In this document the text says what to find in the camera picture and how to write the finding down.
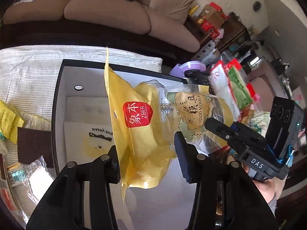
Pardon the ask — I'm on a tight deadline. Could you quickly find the person's right hand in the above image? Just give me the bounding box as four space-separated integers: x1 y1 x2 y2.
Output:
252 177 286 203

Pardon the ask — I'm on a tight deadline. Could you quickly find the purple lidded container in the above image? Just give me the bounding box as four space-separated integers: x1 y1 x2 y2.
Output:
169 61 207 78

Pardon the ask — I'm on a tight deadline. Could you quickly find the white striped tablecloth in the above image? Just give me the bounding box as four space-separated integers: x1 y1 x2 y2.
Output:
1 45 162 130

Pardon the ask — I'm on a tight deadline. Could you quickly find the yellow food mould bag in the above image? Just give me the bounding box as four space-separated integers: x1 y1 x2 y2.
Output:
103 46 235 204

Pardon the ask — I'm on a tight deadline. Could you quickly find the clear crumpled plastic bag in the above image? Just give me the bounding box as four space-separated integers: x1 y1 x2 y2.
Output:
7 156 54 218

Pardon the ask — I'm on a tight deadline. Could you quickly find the yellow snack packet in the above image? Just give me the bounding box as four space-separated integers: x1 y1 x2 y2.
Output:
0 100 24 144

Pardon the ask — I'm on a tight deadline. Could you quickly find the black remote control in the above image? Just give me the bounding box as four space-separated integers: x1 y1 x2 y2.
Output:
184 70 211 86

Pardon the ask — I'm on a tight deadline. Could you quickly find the red snack bag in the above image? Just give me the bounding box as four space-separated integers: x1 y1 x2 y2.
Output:
210 58 262 124

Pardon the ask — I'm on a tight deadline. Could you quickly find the black box white interior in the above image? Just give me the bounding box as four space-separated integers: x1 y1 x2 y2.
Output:
51 60 196 229

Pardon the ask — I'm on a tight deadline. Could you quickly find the brown three-seat sofa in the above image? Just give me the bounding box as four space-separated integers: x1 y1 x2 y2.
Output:
3 0 200 53

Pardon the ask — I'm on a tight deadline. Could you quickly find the white plastic bag pack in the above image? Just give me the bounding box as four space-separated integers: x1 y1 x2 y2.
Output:
65 97 111 126

